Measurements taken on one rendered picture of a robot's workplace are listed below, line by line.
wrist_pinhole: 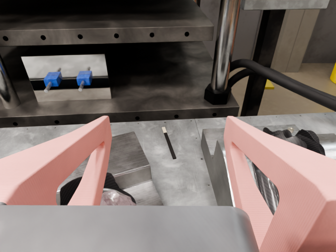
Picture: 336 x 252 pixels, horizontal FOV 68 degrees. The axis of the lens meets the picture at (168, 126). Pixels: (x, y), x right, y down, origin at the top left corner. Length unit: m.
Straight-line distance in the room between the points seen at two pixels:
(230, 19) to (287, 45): 2.35
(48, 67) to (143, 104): 0.34
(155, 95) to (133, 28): 0.26
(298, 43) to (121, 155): 2.83
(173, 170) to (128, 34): 0.47
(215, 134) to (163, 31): 0.39
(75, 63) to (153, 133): 0.37
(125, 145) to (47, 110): 0.48
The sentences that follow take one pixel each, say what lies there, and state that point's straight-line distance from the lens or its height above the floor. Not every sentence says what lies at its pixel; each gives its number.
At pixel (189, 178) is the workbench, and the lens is 0.62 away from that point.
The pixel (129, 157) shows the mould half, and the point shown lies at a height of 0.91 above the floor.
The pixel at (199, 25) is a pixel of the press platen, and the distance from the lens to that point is 0.88.
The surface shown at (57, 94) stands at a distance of 0.99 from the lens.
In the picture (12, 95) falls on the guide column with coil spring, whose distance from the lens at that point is 1.02.
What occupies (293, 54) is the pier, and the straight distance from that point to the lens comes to 3.22.
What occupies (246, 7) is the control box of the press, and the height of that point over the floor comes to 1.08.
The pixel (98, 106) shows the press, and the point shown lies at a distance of 0.93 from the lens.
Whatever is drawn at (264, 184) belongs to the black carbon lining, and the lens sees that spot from 0.51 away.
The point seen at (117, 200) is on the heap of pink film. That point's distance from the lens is 0.47.
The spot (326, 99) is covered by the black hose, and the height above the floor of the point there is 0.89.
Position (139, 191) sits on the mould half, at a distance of 0.51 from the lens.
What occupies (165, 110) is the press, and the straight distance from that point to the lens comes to 0.88.
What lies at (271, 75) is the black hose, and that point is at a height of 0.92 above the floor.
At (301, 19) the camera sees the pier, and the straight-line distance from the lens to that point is 3.10.
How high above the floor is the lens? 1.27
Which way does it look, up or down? 38 degrees down
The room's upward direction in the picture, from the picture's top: straight up
